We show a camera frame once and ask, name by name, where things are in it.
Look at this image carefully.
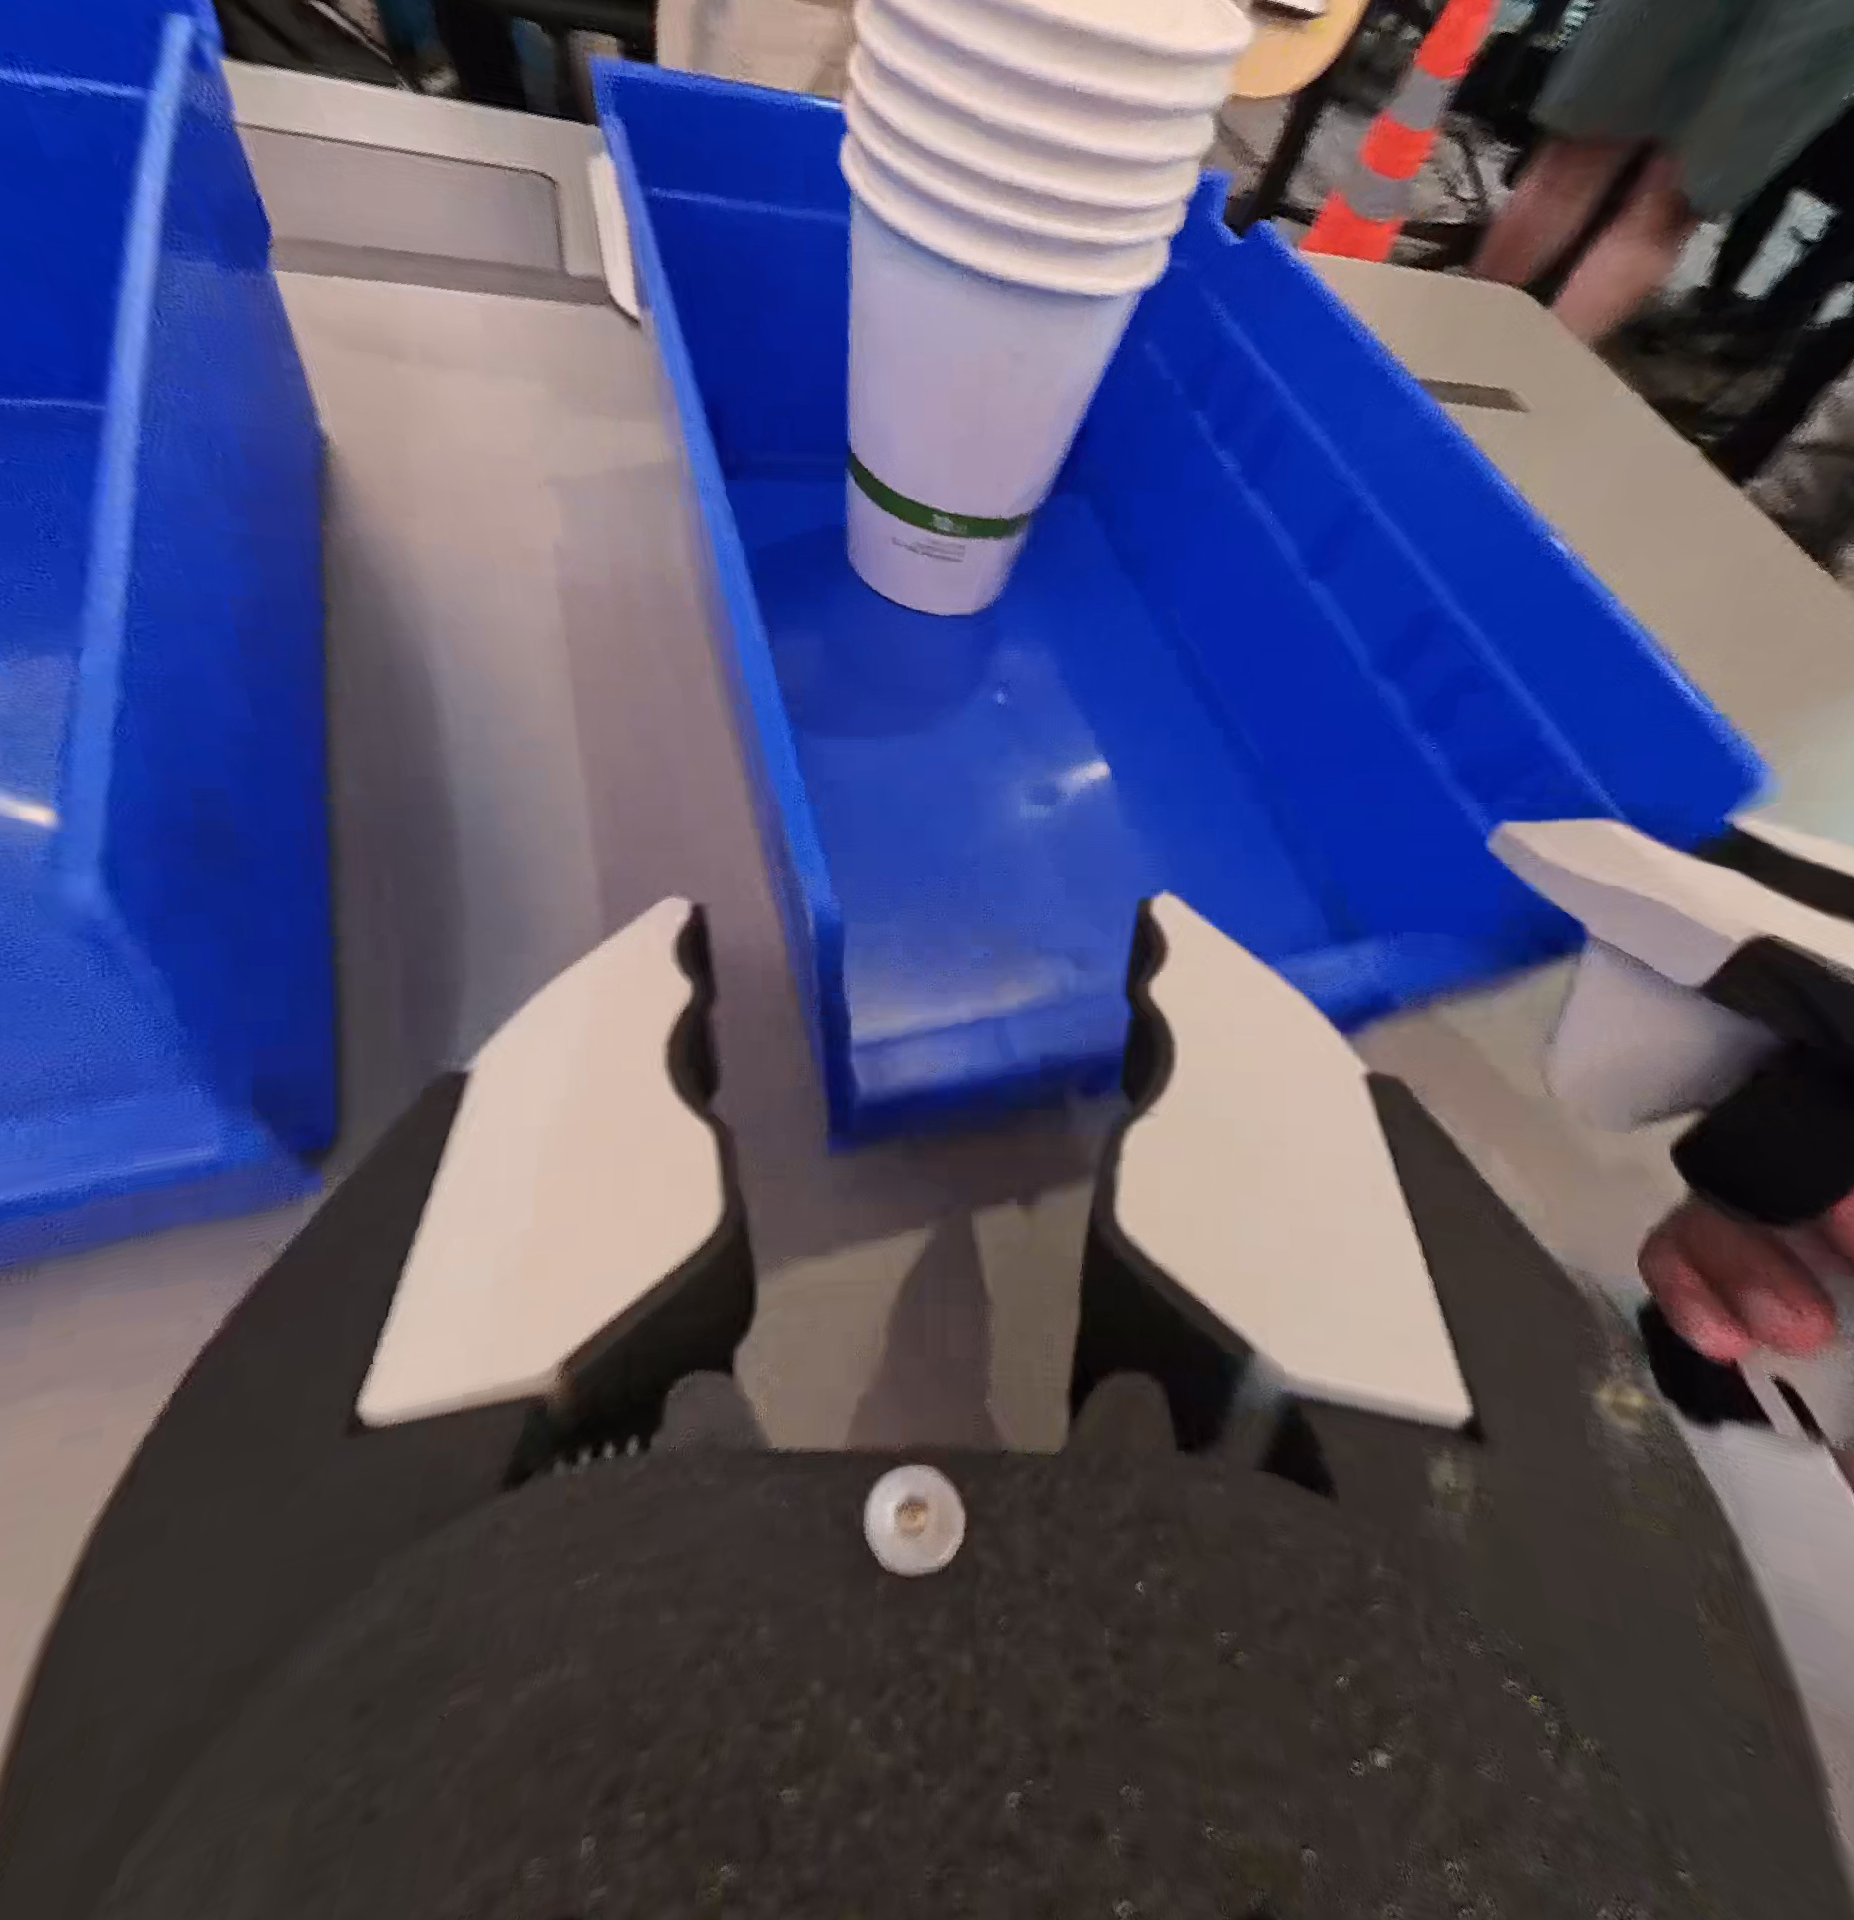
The blue plastic bin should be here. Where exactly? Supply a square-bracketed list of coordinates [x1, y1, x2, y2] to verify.
[589, 57, 1768, 1154]
[0, 0, 340, 1277]

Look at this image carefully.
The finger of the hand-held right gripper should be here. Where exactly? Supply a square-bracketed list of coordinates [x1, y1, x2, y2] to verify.
[1491, 816, 1821, 1136]
[1699, 816, 1854, 924]

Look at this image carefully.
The stack of white paper cups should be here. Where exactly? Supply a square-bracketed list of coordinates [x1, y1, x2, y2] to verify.
[841, 0, 1256, 617]

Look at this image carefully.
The orange traffic cone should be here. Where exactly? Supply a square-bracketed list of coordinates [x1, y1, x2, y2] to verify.
[1300, 0, 1504, 264]

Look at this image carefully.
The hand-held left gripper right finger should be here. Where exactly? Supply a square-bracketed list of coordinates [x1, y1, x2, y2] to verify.
[1076, 896, 1472, 1463]

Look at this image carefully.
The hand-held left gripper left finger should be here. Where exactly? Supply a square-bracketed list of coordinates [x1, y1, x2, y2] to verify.
[359, 896, 759, 1463]

